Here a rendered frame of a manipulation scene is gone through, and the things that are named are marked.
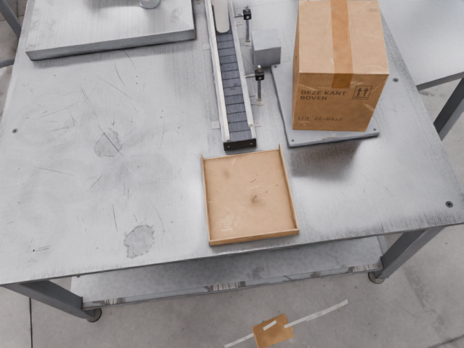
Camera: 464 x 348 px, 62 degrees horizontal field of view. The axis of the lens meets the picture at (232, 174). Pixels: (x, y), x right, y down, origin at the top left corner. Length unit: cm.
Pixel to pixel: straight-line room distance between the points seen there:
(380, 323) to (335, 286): 25
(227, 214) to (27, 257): 61
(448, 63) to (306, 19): 63
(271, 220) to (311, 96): 39
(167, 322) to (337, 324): 79
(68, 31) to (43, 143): 51
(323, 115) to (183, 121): 48
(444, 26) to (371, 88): 69
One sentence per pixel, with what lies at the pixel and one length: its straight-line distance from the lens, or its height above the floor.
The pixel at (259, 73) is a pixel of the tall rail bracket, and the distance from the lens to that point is 131.
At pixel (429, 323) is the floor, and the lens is 209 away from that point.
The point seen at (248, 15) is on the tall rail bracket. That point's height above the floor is 96.
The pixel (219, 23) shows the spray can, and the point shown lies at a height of 93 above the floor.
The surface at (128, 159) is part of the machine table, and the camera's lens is 135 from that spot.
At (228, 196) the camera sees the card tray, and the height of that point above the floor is 83.
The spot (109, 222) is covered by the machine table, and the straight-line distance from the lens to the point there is 126.
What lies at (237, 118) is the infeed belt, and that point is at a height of 88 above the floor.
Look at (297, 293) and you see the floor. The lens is 197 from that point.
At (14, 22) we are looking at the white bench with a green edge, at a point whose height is 45.
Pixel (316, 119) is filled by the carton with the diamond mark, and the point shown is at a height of 91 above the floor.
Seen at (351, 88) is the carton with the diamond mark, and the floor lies 106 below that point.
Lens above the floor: 192
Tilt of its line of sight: 61 degrees down
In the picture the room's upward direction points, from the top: 7 degrees counter-clockwise
